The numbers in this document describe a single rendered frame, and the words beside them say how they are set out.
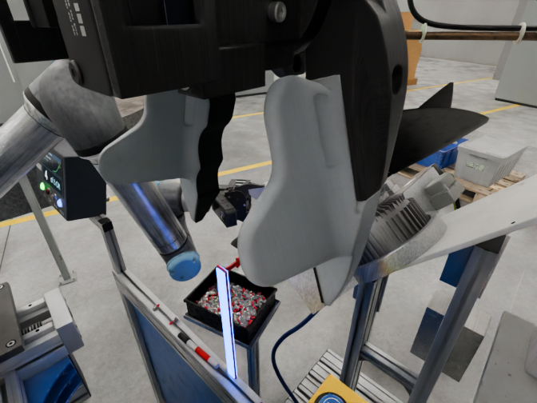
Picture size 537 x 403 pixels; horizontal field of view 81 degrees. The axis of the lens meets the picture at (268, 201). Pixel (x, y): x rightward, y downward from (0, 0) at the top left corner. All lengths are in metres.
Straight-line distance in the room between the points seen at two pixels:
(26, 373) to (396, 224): 0.87
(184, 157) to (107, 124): 0.43
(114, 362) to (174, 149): 1.90
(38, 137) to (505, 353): 1.15
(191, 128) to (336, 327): 1.91
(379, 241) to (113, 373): 1.58
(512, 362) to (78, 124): 1.05
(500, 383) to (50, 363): 1.01
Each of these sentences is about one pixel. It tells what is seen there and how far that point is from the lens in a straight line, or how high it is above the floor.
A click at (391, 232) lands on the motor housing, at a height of 1.14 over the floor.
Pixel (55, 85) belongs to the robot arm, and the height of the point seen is 1.48.
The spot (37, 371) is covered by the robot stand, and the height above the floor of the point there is 0.91.
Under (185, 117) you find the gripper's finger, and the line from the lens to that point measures 0.16.
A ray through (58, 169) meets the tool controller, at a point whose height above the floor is 1.21.
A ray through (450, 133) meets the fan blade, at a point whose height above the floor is 1.39.
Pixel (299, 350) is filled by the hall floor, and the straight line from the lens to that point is 1.91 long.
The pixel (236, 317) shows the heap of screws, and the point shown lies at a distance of 0.94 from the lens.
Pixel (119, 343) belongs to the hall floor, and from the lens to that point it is 2.09.
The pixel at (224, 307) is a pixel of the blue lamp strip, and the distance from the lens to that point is 0.64.
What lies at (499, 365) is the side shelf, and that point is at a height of 0.86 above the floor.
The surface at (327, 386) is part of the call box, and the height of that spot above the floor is 1.07.
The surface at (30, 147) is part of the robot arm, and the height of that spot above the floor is 1.36.
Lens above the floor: 1.58
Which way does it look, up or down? 31 degrees down
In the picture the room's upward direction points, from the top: straight up
